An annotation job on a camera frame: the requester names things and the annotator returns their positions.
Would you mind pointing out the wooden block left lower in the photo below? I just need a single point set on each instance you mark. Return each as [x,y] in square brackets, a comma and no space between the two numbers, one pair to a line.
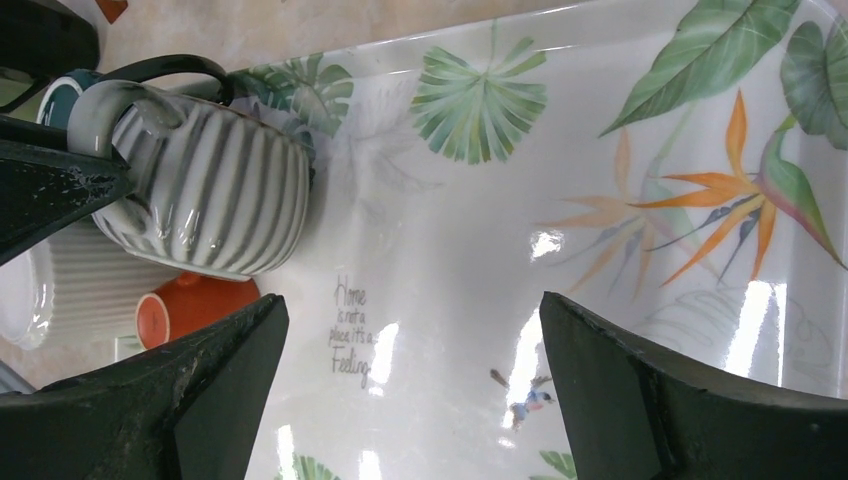
[112,9]

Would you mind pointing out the dark teal mug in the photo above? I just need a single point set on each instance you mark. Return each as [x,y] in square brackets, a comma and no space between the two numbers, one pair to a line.
[61,95]

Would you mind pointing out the floral white serving tray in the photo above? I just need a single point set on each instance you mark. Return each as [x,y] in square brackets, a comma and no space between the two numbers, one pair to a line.
[679,167]

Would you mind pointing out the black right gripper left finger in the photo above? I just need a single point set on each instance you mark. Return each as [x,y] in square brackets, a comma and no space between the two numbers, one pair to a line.
[189,409]

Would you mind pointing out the grey striped ribbed cup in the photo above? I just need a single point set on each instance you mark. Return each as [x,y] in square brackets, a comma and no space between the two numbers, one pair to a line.
[213,191]

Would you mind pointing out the white ribbed mug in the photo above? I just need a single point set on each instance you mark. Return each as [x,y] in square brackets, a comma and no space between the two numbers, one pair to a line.
[73,287]

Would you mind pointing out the small orange cup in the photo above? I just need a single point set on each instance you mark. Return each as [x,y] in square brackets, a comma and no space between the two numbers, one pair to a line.
[187,304]

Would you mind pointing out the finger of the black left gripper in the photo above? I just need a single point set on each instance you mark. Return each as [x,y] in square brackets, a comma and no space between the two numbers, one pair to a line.
[45,186]

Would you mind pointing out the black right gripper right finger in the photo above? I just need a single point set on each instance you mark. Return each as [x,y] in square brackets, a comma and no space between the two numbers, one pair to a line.
[634,409]

